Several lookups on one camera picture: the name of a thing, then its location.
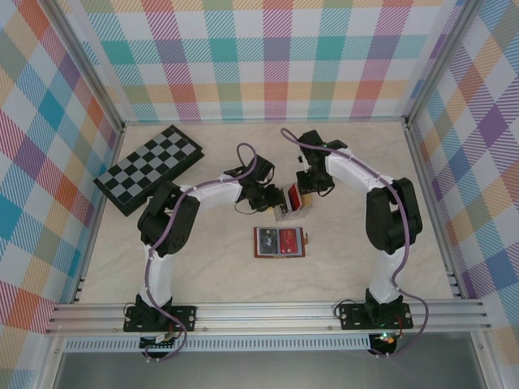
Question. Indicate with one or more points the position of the wide aluminium mounting rail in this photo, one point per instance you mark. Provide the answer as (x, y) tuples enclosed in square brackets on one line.
[(263, 316)]

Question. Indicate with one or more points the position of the red credit card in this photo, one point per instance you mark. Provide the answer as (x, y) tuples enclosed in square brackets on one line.
[(294, 197), (288, 242)]

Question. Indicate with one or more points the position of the aluminium frame post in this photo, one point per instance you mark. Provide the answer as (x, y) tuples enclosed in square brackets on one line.
[(440, 61), (108, 105)]

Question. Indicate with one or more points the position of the aluminium frame leg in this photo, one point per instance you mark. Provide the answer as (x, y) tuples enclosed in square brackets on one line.
[(48, 364), (488, 364)]

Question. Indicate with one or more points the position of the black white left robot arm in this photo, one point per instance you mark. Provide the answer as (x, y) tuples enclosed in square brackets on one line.
[(170, 219)]

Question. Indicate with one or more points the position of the clear plastic card box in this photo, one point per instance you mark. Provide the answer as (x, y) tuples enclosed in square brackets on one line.
[(280, 215)]

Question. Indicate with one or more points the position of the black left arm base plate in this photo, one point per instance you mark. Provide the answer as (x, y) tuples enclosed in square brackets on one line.
[(184, 318)]

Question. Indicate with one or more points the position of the beige credit card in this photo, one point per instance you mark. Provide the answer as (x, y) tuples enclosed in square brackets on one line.
[(308, 201)]

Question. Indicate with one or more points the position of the aluminium table side rail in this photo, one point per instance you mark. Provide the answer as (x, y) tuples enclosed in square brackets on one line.
[(117, 146), (419, 162)]

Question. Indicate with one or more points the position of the brown leather card holder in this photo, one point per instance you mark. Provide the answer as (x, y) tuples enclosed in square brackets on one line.
[(306, 243)]

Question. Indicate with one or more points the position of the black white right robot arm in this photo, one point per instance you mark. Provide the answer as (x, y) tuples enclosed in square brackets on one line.
[(393, 219)]

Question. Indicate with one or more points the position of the grey metal panel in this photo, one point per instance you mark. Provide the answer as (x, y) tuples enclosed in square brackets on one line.
[(263, 370)]

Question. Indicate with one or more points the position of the black grey folding chessboard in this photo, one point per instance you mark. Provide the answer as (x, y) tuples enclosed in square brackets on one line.
[(154, 158)]

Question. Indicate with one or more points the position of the small circuit board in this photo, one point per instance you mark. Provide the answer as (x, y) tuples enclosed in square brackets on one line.
[(387, 340), (162, 344)]

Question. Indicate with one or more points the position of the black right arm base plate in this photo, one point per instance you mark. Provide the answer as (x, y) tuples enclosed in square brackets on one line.
[(353, 318)]

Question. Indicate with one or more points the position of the black VIP credit card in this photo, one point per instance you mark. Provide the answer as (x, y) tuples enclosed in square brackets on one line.
[(267, 242)]

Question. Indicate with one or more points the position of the aluminium table end rail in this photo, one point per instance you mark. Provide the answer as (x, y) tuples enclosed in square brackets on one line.
[(263, 120)]

